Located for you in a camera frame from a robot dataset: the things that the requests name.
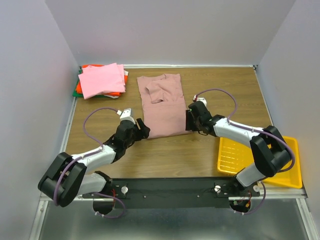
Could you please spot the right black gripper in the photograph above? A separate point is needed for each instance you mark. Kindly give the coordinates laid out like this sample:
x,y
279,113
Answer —
x,y
191,120

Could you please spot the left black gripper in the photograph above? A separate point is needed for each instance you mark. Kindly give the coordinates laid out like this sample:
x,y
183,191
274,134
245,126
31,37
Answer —
x,y
137,129

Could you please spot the dusty pink graphic t-shirt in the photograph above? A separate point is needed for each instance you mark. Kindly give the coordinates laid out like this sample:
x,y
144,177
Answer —
x,y
163,105

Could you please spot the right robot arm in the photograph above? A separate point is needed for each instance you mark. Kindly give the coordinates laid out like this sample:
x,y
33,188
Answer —
x,y
271,154

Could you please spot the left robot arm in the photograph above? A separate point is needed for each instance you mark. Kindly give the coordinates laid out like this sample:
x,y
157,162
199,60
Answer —
x,y
66,176

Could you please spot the yellow plastic tray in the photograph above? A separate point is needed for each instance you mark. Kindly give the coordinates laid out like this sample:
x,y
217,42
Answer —
x,y
234,156

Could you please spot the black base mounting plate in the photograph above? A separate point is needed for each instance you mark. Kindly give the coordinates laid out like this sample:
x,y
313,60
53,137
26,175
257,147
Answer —
x,y
185,192

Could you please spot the folded pink t-shirt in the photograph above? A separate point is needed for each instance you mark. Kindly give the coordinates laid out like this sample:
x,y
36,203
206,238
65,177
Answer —
x,y
102,80

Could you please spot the folded orange t-shirt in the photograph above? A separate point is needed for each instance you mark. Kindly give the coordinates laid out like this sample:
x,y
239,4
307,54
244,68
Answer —
x,y
82,88

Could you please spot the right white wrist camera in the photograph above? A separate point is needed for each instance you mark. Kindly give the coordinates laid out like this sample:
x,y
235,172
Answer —
x,y
197,98

